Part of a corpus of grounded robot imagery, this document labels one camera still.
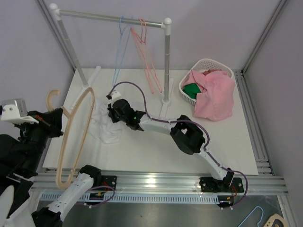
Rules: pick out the green t-shirt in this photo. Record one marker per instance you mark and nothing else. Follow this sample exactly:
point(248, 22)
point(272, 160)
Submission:
point(192, 90)

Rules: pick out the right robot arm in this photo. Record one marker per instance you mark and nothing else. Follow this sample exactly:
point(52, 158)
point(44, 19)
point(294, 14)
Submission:
point(186, 134)

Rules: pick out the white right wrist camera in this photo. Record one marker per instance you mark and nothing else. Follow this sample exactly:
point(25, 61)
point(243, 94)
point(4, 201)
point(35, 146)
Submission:
point(113, 96)

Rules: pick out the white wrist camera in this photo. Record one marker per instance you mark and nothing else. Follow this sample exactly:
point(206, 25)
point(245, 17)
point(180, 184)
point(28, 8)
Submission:
point(15, 111)
point(113, 96)

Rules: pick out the silver clothes rack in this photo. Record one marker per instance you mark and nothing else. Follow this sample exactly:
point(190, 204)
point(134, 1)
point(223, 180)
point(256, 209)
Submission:
point(57, 14)

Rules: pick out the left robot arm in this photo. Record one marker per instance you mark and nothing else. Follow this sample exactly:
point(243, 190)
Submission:
point(18, 170)

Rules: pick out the blue wire hanger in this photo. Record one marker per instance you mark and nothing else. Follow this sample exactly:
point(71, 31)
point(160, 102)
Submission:
point(121, 48)

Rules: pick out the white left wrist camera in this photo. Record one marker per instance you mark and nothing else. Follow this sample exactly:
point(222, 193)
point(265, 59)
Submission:
point(15, 111)

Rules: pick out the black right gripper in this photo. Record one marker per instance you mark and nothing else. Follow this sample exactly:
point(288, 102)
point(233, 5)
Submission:
point(112, 111)

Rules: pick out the wooden hanger on floor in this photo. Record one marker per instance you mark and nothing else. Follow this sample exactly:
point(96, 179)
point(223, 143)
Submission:
point(276, 221)

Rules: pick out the dusty red t-shirt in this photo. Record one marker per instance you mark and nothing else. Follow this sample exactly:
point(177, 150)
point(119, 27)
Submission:
point(209, 71)

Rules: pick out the wooden hanger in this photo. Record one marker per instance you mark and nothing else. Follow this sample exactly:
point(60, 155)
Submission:
point(64, 153)
point(276, 221)

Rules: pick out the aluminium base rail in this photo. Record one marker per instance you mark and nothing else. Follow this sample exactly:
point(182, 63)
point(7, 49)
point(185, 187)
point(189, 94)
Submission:
point(165, 183)

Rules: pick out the pink wire hanger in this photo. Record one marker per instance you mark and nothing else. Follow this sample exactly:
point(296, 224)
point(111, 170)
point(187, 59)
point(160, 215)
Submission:
point(148, 59)
point(136, 39)

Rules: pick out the light pink t-shirt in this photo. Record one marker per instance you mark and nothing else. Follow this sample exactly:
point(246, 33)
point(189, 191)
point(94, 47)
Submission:
point(215, 102)

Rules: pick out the white slotted cable duct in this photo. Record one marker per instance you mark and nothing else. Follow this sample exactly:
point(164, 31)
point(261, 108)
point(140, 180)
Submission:
point(152, 198)

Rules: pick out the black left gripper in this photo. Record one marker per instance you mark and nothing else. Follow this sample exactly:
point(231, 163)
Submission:
point(50, 120)

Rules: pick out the blue hanger on floor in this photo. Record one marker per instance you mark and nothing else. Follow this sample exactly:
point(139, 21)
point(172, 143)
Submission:
point(255, 217)

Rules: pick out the white t-shirt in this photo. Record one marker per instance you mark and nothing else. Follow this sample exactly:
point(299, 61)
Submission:
point(101, 126)

